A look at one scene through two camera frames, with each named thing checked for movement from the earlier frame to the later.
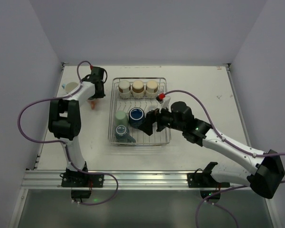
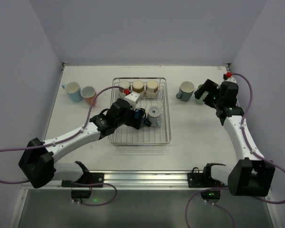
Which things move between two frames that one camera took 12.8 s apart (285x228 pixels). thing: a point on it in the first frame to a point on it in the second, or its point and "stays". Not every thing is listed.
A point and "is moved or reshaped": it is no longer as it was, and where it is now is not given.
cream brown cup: [151, 87] stays
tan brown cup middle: [138, 90] stays
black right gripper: [159, 121] to [206, 90]
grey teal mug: [122, 134] to [186, 90]
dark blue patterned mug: [136, 117] stays
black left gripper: [99, 92] to [137, 119]
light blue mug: [70, 87] stays
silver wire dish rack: [131, 98] stays
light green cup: [121, 118] is moved or reshaped
